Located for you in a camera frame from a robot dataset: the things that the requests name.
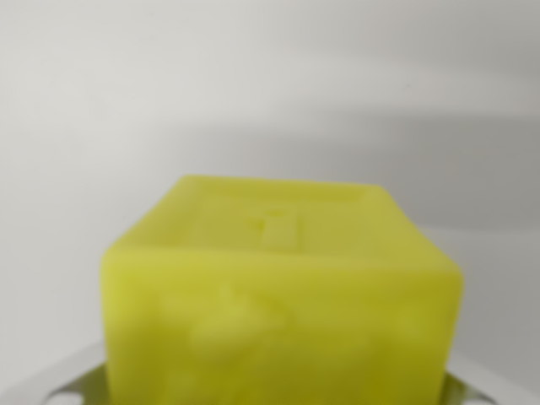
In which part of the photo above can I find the black silver gripper right finger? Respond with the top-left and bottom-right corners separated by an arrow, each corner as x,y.
439,370 -> 500,405

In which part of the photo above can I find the black silver gripper left finger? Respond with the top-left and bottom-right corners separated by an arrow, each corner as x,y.
41,362 -> 111,405

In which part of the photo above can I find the yellow cube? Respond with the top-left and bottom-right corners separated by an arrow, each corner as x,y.
99,174 -> 465,405

